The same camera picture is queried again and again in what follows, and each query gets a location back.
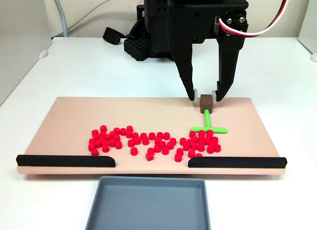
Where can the small white bumper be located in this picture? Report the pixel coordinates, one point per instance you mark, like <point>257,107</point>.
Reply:
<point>314,57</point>
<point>43,54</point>

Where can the black table clamp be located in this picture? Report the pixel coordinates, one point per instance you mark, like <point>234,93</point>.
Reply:
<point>111,36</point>

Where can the small red cylinder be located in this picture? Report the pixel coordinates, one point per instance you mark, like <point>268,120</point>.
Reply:
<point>129,128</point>
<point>103,128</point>
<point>198,154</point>
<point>162,143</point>
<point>105,148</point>
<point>207,140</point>
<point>166,135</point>
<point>145,141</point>
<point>118,144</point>
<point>94,152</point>
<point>189,141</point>
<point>107,137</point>
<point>214,140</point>
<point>183,141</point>
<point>172,140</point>
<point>143,135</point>
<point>211,143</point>
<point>201,132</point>
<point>131,143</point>
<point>210,148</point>
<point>193,146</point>
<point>117,131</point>
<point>201,142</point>
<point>192,133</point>
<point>95,132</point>
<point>217,147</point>
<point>101,138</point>
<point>133,150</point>
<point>151,135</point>
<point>157,140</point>
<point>149,156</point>
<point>105,142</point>
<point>116,137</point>
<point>112,134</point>
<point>210,132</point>
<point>135,135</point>
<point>170,144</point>
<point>150,150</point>
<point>177,157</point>
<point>91,147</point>
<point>123,131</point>
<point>200,147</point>
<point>209,137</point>
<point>186,146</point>
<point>180,151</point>
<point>159,135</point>
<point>191,153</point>
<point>98,143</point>
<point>128,134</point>
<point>195,138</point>
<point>102,133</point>
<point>201,137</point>
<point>92,141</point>
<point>137,140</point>
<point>157,148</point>
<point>112,142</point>
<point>165,150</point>

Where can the black rail strip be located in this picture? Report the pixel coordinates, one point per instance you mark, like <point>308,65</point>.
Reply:
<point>237,162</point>
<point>64,161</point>

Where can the beige board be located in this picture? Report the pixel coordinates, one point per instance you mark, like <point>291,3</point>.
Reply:
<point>148,111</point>

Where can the grey tray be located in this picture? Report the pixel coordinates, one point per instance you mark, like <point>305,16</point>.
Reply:
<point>148,207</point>

